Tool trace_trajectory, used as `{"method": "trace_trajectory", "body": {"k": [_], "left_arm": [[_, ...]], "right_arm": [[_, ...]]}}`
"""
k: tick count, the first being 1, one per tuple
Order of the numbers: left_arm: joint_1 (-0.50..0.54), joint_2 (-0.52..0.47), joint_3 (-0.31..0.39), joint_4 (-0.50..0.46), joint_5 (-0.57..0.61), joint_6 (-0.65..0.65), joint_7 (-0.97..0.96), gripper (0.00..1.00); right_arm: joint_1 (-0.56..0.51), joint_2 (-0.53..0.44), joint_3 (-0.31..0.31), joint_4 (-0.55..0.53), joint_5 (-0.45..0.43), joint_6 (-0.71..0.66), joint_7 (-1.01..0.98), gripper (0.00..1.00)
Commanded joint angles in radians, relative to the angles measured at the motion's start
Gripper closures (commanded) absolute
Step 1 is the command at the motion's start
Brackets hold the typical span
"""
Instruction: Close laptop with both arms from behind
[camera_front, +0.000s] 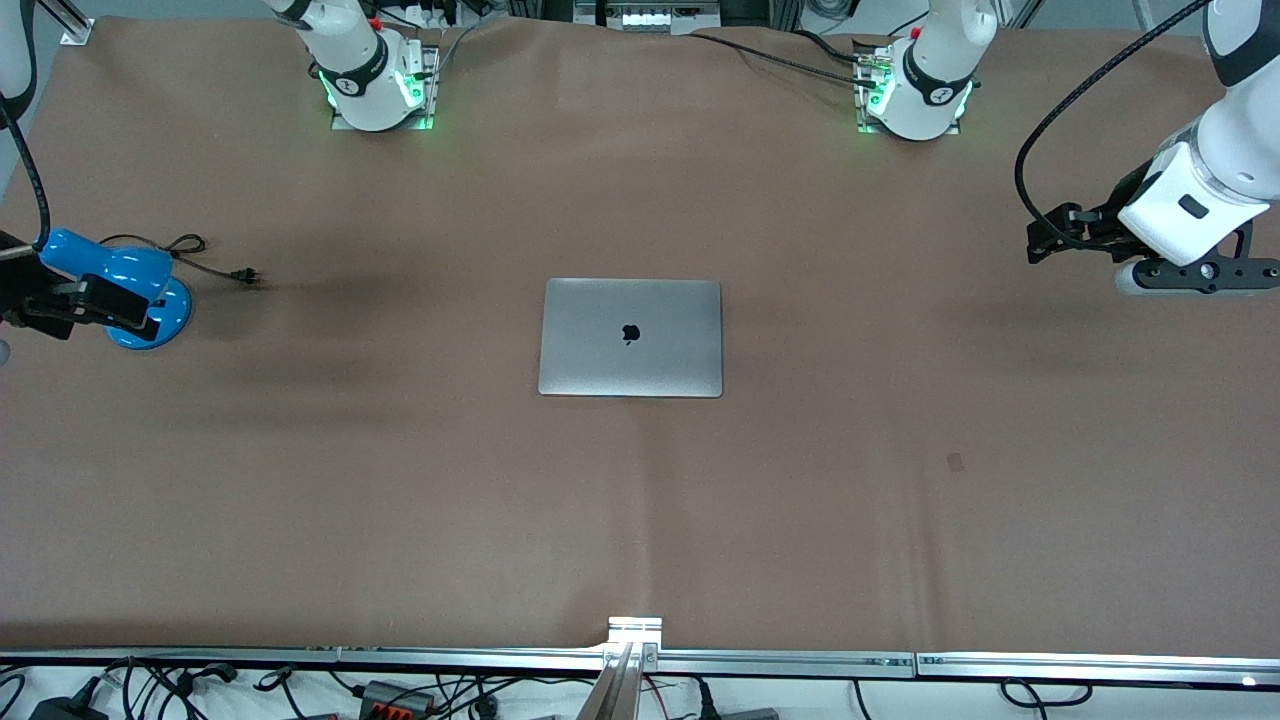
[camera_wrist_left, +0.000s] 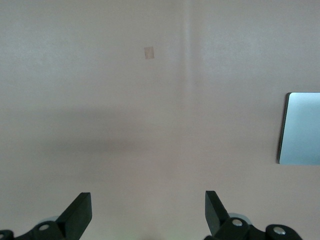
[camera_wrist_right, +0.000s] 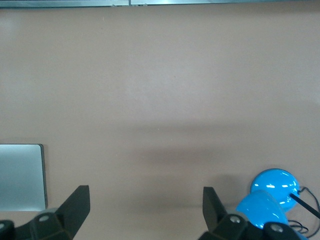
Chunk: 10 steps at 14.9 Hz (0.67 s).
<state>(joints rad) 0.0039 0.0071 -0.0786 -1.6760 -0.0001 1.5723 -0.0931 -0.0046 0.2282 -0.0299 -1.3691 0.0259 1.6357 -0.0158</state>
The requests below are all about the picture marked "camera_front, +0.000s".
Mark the black power adapter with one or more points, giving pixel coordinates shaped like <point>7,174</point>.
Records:
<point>65,705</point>

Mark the grey laptop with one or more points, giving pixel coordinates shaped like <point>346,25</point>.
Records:
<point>630,340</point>

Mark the brown table mat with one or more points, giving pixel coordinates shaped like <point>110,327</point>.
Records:
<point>640,520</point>

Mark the grey connector box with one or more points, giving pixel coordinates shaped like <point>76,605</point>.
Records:
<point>398,697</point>

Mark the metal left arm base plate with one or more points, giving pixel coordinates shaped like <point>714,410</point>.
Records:
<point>862,110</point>

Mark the aluminium frame corner bracket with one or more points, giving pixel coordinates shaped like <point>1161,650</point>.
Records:
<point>78,30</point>

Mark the aluminium table edge rail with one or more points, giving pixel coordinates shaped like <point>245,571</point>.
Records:
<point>300,657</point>

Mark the aluminium camera mount profile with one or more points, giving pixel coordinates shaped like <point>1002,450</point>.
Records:
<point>625,670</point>

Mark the white power strip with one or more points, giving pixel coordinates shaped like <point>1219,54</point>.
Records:
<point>648,18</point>

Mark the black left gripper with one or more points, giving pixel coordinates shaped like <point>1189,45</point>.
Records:
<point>1108,224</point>

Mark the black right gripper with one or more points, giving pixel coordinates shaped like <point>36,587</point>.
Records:
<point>22,290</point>

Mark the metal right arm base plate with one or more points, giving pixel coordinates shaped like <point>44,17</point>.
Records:
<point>432,85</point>

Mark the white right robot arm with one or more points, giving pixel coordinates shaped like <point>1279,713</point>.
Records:
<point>355,60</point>

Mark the blue desk lamp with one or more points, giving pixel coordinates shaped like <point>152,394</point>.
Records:
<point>130,262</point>

